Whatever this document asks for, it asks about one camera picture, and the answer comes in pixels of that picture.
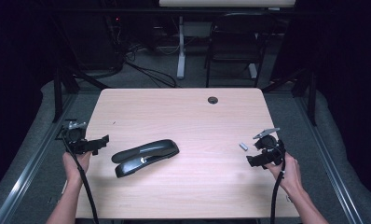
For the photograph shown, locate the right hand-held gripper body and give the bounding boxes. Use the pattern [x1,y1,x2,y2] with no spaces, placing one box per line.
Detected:
[253,127,287,166]

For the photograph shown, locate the floor cables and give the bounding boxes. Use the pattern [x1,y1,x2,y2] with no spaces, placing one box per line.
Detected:
[121,43,178,89]

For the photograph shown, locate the aluminium floor rail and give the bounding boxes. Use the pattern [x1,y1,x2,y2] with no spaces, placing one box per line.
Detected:
[294,92,365,224]
[0,92,79,224]

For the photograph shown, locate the black chair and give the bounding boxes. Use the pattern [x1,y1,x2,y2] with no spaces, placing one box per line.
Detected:
[204,12,277,89]

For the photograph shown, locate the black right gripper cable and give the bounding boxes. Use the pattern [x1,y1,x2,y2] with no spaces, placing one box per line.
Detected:
[269,151,287,224]

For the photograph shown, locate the dark equipment cabinet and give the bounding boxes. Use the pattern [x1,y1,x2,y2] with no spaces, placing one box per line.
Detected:
[58,0,126,71]

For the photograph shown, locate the black metal stand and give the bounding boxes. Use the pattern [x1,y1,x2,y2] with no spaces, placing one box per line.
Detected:
[50,66,111,123]
[261,69,318,127]

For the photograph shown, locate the person's left hand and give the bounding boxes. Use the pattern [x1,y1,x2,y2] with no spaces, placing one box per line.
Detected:
[62,151,93,184]

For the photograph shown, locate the black stapler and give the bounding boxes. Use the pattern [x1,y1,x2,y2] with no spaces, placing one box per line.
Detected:
[111,138,181,179]

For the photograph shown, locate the person's right hand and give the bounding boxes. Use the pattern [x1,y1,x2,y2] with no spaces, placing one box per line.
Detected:
[265,153,303,197]

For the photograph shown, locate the white desk leg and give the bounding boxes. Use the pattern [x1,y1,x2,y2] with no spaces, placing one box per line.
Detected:
[176,15,187,80]
[248,63,259,79]

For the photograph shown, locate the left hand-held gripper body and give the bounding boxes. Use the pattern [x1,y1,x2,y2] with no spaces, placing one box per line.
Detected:
[62,120,96,156]

